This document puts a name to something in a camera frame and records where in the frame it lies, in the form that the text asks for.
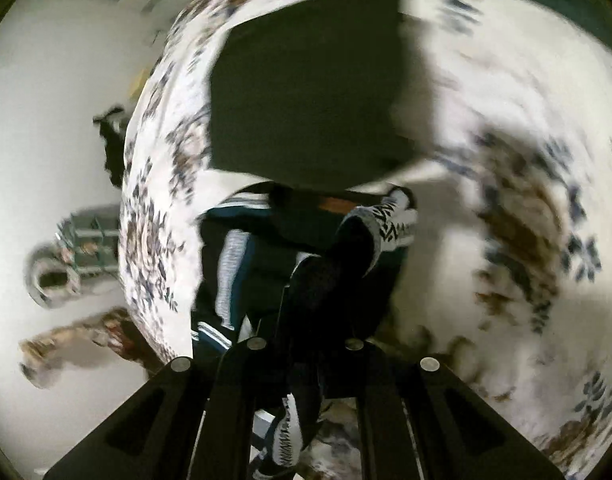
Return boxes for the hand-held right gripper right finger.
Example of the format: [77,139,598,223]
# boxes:
[342,338,569,480]

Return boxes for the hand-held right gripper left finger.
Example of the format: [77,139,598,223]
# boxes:
[43,280,299,480]

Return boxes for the dark striped track pants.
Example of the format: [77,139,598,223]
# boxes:
[190,184,411,361]

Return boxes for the black sock with patterned cuff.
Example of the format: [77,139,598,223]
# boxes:
[253,186,419,480]

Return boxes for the dark green cloth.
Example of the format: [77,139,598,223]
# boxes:
[208,0,427,195]

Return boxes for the brown patterned slipper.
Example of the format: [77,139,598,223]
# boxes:
[18,307,137,391]

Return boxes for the white floral bed sheet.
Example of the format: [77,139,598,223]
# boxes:
[117,0,612,480]

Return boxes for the black object on floor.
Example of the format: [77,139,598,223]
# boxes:
[92,105,129,188]

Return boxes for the green wire rack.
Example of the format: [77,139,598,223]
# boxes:
[56,205,122,276]

